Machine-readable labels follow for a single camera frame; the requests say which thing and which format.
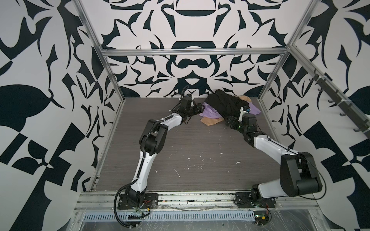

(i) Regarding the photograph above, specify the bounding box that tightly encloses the purple cloth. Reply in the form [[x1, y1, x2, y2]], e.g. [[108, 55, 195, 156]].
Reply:
[[199, 102, 261, 119]]

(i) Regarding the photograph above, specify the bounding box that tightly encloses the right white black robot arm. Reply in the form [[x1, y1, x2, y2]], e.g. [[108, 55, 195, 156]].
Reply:
[[226, 114, 326, 201]]

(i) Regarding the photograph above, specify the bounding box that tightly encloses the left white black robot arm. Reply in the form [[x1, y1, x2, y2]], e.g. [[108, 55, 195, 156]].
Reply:
[[124, 94, 204, 207]]

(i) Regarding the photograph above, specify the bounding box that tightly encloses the black cloth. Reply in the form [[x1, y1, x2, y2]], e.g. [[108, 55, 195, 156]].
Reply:
[[205, 90, 249, 119]]

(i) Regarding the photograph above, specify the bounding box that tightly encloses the tan beige cloth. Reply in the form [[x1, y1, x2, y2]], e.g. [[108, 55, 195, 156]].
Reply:
[[200, 96, 252, 127]]

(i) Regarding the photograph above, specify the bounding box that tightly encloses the small green circuit board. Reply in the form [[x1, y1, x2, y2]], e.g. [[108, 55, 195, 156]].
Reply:
[[254, 214, 271, 227]]

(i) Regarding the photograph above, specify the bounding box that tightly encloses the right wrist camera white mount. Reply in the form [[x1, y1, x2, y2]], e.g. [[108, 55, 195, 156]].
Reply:
[[238, 106, 250, 122]]

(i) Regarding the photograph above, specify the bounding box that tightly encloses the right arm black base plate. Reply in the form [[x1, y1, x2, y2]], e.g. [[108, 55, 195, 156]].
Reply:
[[234, 192, 276, 208]]

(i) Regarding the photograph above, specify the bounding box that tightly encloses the aluminium cage frame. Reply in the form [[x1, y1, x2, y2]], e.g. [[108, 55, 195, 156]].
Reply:
[[72, 0, 370, 191]]

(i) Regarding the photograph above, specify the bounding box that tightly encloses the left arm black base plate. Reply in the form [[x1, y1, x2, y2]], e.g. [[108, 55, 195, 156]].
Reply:
[[117, 193, 159, 210]]

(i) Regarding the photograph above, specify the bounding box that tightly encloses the black corrugated cable conduit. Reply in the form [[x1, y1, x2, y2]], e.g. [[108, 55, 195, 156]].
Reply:
[[113, 178, 151, 229]]

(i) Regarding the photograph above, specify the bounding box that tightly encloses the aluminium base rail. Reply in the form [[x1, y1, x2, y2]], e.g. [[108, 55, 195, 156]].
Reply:
[[73, 191, 319, 212]]

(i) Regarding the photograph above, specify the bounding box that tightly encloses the white slotted cable duct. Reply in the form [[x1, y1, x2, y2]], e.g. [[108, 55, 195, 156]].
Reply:
[[82, 210, 256, 222]]

